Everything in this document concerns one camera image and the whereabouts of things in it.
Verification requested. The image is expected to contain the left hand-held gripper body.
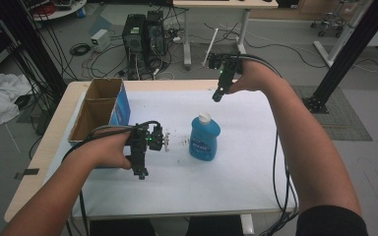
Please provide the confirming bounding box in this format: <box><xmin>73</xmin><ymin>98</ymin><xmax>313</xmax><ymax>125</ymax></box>
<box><xmin>125</xmin><ymin>121</ymin><xmax>165</xmax><ymax>181</ymax></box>

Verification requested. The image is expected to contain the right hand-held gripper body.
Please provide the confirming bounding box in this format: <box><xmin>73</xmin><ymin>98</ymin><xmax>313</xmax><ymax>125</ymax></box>
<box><xmin>207</xmin><ymin>52</ymin><xmax>244</xmax><ymax>103</ymax></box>

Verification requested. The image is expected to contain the person's right hand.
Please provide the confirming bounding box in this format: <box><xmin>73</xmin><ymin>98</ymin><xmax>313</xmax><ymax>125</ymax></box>
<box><xmin>226</xmin><ymin>58</ymin><xmax>292</xmax><ymax>95</ymax></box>

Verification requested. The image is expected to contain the person's left hand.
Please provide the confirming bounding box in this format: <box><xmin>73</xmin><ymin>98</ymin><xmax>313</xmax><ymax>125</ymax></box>
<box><xmin>66</xmin><ymin>130</ymin><xmax>136</xmax><ymax>171</ymax></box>

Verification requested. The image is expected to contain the white slanted bar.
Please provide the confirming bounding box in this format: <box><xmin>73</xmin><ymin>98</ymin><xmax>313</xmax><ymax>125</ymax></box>
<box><xmin>202</xmin><ymin>28</ymin><xmax>220</xmax><ymax>68</ymax></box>

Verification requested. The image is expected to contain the blue bottle with white cap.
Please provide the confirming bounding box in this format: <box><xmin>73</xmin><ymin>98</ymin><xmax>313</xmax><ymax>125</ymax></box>
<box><xmin>188</xmin><ymin>111</ymin><xmax>221</xmax><ymax>162</ymax></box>

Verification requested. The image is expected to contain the brown cardboard box blue side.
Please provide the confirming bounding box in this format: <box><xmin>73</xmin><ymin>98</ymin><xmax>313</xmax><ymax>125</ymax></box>
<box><xmin>67</xmin><ymin>77</ymin><xmax>132</xmax><ymax>148</ymax></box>

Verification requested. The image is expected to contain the white desk with legs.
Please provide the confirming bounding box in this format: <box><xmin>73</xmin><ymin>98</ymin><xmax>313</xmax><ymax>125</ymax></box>
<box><xmin>172</xmin><ymin>0</ymin><xmax>280</xmax><ymax>72</ymax></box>

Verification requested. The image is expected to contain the black computer tower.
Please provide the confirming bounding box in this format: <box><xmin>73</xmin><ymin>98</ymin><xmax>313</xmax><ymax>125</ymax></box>
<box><xmin>145</xmin><ymin>10</ymin><xmax>169</xmax><ymax>68</ymax></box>
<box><xmin>121</xmin><ymin>13</ymin><xmax>148</xmax><ymax>82</ymax></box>

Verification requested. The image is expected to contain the small white box device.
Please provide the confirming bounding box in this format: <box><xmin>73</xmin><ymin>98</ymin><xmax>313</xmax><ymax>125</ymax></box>
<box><xmin>90</xmin><ymin>29</ymin><xmax>112</xmax><ymax>53</ymax></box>

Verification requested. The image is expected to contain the black tape strip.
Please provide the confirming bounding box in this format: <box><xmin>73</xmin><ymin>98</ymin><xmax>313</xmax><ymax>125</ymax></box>
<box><xmin>14</xmin><ymin>167</ymin><xmax>40</xmax><ymax>181</ymax></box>

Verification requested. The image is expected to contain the wheeled chair base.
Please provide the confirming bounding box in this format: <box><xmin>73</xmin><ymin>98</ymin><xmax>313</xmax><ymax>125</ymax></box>
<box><xmin>310</xmin><ymin>11</ymin><xmax>347</xmax><ymax>39</ymax></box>

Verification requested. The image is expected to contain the white metal stand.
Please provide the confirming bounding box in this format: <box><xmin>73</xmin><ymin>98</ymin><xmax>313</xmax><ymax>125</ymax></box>
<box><xmin>312</xmin><ymin>0</ymin><xmax>378</xmax><ymax>69</ymax></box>

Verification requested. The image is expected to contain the grey floor mat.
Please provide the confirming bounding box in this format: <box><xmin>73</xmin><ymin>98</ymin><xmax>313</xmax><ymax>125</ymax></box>
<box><xmin>290</xmin><ymin>85</ymin><xmax>374</xmax><ymax>143</ymax></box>

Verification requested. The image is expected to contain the black metal stand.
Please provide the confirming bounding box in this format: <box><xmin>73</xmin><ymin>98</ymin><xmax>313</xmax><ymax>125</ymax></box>
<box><xmin>302</xmin><ymin>0</ymin><xmax>378</xmax><ymax>115</ymax></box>

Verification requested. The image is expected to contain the white round table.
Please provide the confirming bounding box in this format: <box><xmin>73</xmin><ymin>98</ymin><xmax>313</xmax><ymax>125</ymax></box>
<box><xmin>23</xmin><ymin>0</ymin><xmax>89</xmax><ymax>22</ymax></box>

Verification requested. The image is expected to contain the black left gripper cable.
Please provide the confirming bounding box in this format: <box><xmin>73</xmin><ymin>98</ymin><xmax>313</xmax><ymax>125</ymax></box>
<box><xmin>61</xmin><ymin>120</ymin><xmax>162</xmax><ymax>236</ymax></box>

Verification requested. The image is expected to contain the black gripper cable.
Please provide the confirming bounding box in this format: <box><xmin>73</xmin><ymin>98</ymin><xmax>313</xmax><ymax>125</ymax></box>
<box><xmin>61</xmin><ymin>120</ymin><xmax>162</xmax><ymax>236</ymax></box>
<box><xmin>240</xmin><ymin>53</ymin><xmax>300</xmax><ymax>236</ymax></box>

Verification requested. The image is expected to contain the coiled black cable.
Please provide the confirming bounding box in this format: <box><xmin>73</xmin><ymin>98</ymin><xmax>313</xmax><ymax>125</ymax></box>
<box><xmin>69</xmin><ymin>42</ymin><xmax>93</xmax><ymax>57</ymax></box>

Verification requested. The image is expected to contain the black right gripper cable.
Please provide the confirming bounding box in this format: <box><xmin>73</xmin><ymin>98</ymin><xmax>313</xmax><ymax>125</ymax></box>
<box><xmin>240</xmin><ymin>53</ymin><xmax>300</xmax><ymax>236</ymax></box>

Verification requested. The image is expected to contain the black frame post with cables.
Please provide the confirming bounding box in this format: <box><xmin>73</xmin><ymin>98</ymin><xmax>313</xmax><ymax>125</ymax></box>
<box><xmin>0</xmin><ymin>0</ymin><xmax>69</xmax><ymax>99</ymax></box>

